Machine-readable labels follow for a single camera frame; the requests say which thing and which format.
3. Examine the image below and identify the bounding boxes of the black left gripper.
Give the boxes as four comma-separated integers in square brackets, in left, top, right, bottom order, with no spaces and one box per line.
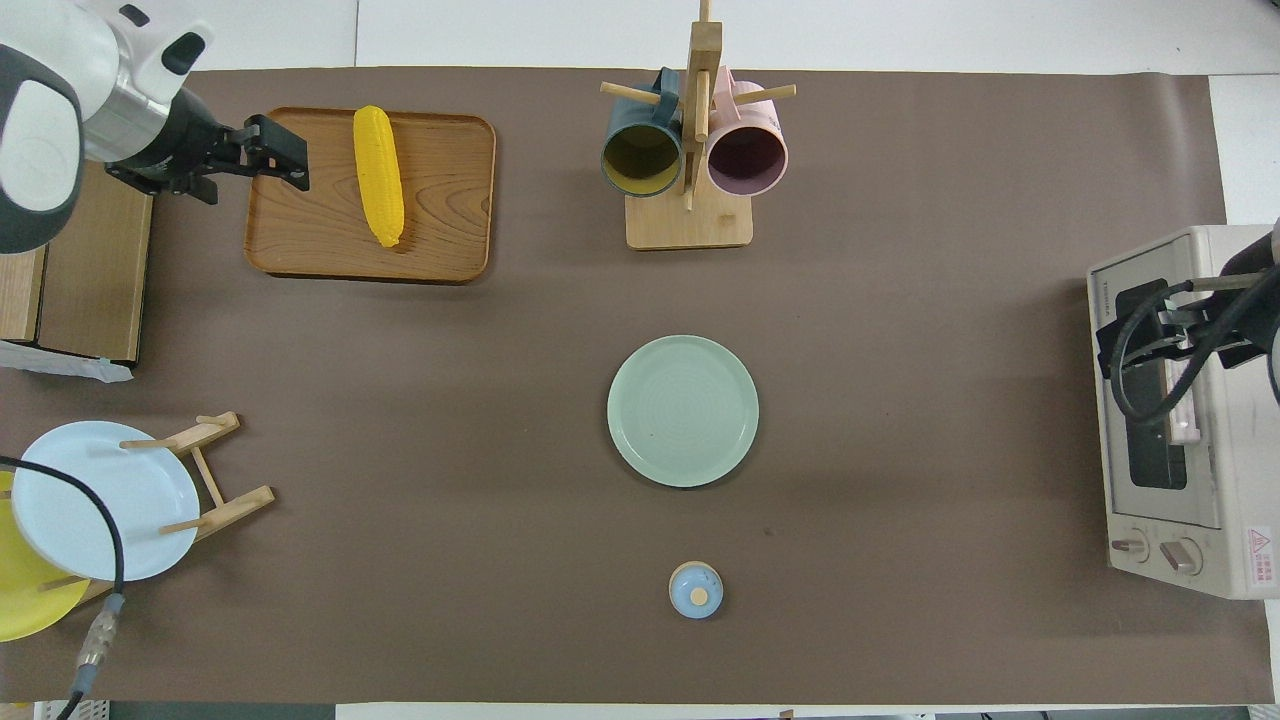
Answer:
[205,113,311,191]

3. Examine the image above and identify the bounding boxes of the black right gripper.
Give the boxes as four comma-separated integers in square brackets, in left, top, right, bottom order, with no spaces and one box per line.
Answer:
[1098,280,1266,378]

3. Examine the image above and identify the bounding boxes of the yellow corn cob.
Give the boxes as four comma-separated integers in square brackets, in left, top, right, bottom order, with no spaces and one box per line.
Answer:
[354,105,406,249]

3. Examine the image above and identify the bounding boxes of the glass oven door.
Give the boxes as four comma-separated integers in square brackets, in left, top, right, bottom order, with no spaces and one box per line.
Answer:
[1088,238,1226,531]

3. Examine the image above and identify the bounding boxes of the pale green plate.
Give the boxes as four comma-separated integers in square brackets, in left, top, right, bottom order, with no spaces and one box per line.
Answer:
[607,335,760,489]

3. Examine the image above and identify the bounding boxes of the beige toaster oven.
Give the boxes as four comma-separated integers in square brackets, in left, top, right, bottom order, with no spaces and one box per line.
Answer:
[1087,225,1280,601]

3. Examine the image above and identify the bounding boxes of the wooden serving tray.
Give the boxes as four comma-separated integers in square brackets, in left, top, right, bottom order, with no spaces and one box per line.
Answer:
[243,107,498,285]

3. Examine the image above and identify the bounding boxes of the white paper strip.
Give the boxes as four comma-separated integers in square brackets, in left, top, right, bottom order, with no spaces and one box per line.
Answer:
[0,340,134,384]

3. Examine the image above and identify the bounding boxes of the brown table mat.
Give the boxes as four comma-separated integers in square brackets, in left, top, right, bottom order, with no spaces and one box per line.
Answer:
[0,67,1273,706]

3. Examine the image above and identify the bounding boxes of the dark blue mug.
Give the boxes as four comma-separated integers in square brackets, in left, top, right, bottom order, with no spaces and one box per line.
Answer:
[600,68,686,198]

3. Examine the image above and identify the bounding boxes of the wooden plate rack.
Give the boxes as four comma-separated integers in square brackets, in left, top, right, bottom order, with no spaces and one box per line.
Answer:
[40,411,276,606]

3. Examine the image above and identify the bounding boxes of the light blue plate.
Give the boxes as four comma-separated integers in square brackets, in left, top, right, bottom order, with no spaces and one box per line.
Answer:
[10,420,201,583]

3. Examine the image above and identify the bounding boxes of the wooden mug tree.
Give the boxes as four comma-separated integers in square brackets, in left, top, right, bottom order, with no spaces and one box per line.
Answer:
[600,0,798,251]

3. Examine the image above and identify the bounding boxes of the pink mug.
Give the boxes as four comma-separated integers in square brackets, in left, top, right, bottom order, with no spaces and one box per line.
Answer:
[705,66,789,198]

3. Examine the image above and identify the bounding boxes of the yellow plate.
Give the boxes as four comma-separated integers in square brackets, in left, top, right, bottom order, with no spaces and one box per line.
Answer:
[0,470,91,643]

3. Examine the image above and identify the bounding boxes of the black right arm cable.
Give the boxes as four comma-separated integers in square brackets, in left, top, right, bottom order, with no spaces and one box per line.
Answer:
[1110,265,1280,426]

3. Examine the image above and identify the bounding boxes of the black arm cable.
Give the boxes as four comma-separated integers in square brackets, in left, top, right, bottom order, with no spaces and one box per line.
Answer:
[1110,265,1280,426]
[0,455,126,720]

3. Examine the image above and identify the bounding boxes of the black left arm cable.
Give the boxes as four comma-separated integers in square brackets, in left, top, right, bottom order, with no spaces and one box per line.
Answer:
[0,455,126,720]

